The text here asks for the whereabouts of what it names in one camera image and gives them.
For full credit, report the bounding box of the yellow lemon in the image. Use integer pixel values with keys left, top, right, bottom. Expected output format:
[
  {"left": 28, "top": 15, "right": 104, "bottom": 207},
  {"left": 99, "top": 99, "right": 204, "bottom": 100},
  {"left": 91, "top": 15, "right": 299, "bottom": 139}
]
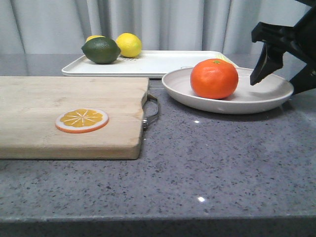
[
  {"left": 85, "top": 35, "right": 104, "bottom": 42},
  {"left": 116, "top": 33, "right": 142, "bottom": 58}
]

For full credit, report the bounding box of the white rectangular tray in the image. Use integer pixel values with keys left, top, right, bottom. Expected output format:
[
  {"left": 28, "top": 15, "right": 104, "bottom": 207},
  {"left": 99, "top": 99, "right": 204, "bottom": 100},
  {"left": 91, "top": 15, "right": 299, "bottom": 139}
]
[{"left": 61, "top": 50, "right": 224, "bottom": 79}]

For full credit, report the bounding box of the yellow utensil on tray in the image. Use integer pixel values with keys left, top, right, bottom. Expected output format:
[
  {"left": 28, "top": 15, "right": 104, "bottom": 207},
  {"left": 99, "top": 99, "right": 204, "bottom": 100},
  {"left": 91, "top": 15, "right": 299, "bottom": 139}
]
[{"left": 215, "top": 53, "right": 238, "bottom": 68}]

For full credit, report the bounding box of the front yellow lemon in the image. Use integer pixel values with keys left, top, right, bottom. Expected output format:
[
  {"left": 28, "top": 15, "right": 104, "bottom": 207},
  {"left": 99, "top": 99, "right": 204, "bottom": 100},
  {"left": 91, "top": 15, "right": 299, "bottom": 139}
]
[{"left": 116, "top": 33, "right": 142, "bottom": 58}]

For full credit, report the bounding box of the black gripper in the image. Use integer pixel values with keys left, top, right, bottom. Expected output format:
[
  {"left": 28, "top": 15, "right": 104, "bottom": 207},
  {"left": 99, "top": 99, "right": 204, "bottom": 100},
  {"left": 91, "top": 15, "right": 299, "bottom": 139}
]
[{"left": 250, "top": 0, "right": 316, "bottom": 94}]

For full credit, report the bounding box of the orange slice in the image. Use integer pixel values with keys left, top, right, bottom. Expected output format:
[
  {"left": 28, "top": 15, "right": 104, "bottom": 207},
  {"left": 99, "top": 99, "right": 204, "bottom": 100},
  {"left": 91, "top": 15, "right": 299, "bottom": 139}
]
[{"left": 55, "top": 108, "right": 109, "bottom": 133}]

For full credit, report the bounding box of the whole orange fruit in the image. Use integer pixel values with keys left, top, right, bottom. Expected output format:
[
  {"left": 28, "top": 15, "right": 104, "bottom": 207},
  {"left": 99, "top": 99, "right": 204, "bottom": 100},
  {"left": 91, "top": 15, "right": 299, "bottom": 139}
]
[{"left": 190, "top": 58, "right": 238, "bottom": 99}]

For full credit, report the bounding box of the green lime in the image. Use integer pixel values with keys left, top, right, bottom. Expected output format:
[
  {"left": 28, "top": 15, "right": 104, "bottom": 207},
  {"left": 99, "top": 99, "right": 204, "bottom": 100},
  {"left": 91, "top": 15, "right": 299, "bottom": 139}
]
[{"left": 81, "top": 37, "right": 121, "bottom": 64}]

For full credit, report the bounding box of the shallow white plate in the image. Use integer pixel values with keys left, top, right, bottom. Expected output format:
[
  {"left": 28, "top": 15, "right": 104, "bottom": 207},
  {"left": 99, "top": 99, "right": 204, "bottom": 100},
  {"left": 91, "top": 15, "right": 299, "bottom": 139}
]
[{"left": 162, "top": 67, "right": 294, "bottom": 115}]

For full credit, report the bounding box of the grey curtain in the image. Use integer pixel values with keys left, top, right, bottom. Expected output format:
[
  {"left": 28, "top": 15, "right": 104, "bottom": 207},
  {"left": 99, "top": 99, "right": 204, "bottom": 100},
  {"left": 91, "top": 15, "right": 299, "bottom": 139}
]
[{"left": 0, "top": 0, "right": 309, "bottom": 54}]

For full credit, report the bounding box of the rear yellow lemon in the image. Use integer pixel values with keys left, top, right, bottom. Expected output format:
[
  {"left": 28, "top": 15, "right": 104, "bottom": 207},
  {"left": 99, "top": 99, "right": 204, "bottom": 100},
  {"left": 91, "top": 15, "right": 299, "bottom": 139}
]
[{"left": 85, "top": 35, "right": 104, "bottom": 42}]

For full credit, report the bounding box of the wooden cutting board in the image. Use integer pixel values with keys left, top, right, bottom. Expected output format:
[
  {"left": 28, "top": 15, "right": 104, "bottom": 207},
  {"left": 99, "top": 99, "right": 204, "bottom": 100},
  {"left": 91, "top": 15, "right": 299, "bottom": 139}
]
[{"left": 0, "top": 76, "right": 149, "bottom": 160}]

